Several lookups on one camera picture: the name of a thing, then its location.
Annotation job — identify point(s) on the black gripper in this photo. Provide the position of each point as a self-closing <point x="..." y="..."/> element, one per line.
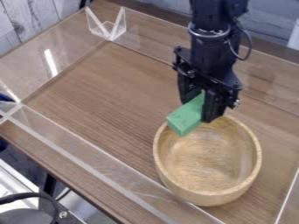
<point x="205" y="68"/>

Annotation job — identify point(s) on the green rectangular block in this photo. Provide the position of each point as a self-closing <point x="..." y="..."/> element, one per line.
<point x="186" y="118"/>

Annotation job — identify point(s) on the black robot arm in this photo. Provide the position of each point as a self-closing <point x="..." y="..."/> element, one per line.
<point x="213" y="15"/>

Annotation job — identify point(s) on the brown wooden bowl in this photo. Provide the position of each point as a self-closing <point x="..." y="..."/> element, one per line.
<point x="210" y="166"/>

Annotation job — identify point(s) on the black table leg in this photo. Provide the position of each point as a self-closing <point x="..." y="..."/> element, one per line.
<point x="50" y="184"/>

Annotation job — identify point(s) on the blue object at left edge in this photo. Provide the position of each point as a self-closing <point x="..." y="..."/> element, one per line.
<point x="6" y="98"/>

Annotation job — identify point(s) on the clear acrylic enclosure wall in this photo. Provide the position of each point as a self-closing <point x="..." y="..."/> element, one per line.
<point x="94" y="87"/>

